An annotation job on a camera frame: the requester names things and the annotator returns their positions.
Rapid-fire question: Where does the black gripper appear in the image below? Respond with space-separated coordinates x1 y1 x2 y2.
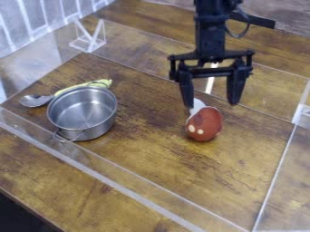
168 50 254 109

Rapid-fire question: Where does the red plush mushroom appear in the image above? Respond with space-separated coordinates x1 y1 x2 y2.
186 98 223 141

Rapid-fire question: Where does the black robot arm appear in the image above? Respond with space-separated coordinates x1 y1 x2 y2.
168 0 254 109

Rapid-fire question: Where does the silver metal pot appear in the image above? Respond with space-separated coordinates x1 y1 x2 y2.
47 86 117 142

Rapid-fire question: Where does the clear acrylic triangle stand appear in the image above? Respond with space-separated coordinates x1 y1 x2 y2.
69 19 107 53

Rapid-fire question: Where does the clear acrylic barrier panel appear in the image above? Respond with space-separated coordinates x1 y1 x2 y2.
0 18 310 232

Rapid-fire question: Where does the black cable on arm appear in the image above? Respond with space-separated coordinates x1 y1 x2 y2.
224 5 252 40

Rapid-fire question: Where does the spoon with green handle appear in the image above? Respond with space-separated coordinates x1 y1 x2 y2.
19 79 112 108

